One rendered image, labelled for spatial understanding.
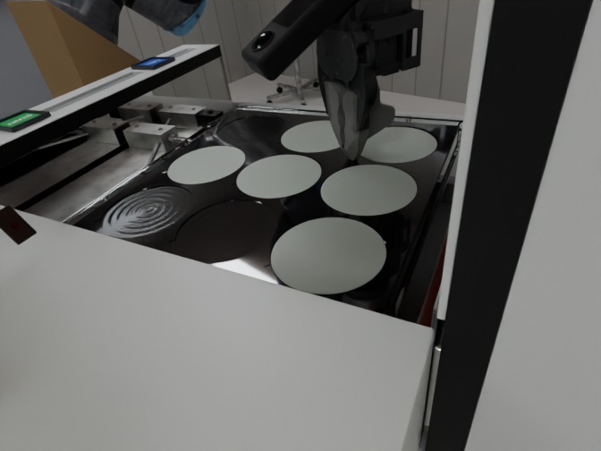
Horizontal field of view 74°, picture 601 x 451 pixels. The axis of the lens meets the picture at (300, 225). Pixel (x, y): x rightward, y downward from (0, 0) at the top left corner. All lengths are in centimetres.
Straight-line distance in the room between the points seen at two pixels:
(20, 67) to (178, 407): 317
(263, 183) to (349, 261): 17
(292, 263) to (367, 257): 6
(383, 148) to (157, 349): 37
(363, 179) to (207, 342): 28
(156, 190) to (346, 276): 27
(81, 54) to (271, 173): 59
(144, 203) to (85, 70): 53
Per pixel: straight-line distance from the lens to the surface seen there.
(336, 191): 42
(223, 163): 52
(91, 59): 98
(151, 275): 27
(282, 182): 45
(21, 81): 331
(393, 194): 42
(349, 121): 44
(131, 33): 362
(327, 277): 32
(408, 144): 51
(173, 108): 73
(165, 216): 45
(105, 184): 60
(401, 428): 18
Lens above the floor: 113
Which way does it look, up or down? 37 degrees down
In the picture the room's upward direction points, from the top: 8 degrees counter-clockwise
